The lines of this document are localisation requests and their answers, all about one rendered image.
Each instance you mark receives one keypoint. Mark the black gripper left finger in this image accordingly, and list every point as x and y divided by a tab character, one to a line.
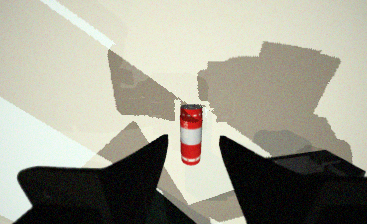
122	192

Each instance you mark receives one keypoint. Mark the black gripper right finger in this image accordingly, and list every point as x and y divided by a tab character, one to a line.
269	193

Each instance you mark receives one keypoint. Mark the red and silver battery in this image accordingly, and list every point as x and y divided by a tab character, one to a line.
191	133

